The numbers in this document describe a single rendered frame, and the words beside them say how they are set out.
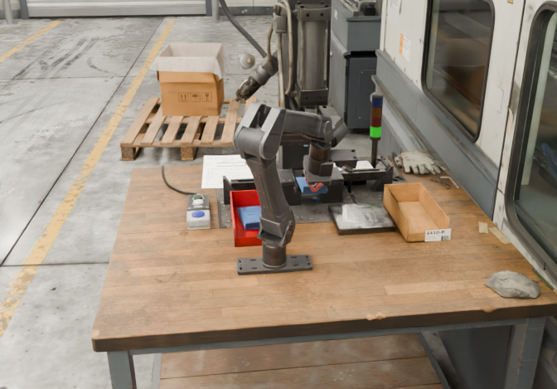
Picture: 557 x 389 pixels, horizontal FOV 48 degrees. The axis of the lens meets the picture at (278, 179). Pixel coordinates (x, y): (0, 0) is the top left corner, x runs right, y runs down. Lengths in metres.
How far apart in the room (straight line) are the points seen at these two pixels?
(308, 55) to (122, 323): 0.90
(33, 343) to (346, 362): 1.42
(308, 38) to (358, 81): 3.26
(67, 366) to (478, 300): 1.84
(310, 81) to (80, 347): 1.67
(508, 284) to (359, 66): 3.58
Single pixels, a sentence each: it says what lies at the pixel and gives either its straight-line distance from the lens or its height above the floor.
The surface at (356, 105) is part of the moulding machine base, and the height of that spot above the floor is 0.27.
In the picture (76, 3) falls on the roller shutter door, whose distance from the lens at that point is 11.42.
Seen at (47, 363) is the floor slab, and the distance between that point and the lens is 2.93.
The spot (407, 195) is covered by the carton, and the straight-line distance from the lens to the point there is 2.03.
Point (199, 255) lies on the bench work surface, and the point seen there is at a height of 0.90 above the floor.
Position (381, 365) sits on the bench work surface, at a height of 0.22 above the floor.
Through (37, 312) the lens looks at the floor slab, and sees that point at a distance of 3.26.
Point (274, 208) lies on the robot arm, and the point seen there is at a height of 1.09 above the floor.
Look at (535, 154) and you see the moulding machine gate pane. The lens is 1.84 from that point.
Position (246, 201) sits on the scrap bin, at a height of 0.92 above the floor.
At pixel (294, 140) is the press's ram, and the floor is 1.12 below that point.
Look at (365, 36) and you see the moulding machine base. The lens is 5.01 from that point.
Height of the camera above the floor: 1.78
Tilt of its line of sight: 24 degrees down
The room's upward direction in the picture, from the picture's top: straight up
